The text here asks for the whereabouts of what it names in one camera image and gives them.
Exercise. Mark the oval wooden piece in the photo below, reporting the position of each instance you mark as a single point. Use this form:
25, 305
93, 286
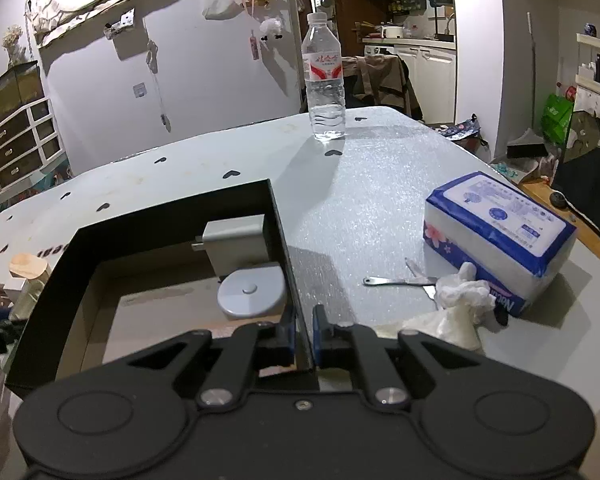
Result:
27, 265

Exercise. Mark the small wall shelf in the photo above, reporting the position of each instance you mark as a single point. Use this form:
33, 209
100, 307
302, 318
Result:
120, 24

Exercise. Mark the hanging white plastic bag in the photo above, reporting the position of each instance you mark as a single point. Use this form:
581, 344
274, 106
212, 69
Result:
220, 6

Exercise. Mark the dried flowers vase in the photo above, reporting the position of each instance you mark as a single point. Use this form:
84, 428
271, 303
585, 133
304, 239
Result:
14, 42

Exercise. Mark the green bag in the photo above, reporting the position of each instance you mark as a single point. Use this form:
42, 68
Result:
557, 115

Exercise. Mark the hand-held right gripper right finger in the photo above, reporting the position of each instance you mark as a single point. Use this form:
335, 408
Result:
317, 330

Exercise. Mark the beige block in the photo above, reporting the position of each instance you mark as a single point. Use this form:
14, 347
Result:
27, 297

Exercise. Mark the black box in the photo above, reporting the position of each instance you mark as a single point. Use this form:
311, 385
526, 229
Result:
50, 300

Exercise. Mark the glass fish tank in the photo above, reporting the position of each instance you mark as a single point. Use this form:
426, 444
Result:
15, 90

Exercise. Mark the clear water bottle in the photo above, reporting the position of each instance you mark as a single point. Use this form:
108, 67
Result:
325, 100

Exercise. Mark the white round disc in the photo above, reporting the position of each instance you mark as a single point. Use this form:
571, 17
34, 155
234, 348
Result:
252, 292

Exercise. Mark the chair with brown jacket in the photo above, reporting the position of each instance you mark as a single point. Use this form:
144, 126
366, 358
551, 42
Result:
375, 80

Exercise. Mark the grey rectangular block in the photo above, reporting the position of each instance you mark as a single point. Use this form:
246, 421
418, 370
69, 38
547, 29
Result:
235, 245

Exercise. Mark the black chalkboard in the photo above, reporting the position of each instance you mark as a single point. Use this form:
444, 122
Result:
585, 175

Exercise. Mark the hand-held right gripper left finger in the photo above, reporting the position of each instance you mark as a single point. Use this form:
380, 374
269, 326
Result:
290, 327

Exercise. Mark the hanging plush sheep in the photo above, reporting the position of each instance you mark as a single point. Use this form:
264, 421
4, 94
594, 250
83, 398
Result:
271, 27

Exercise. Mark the white drawer unit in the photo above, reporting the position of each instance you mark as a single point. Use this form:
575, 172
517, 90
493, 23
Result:
20, 135

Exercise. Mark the kitchen counter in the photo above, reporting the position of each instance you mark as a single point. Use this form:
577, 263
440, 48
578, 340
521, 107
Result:
420, 70

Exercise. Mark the metal tweezers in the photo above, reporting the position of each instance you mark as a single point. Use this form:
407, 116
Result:
390, 281

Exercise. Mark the blue white tissue pack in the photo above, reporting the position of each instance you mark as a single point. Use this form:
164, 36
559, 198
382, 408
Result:
495, 220

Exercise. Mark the crumpled white tissue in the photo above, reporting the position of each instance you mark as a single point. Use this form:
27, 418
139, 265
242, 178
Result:
460, 305

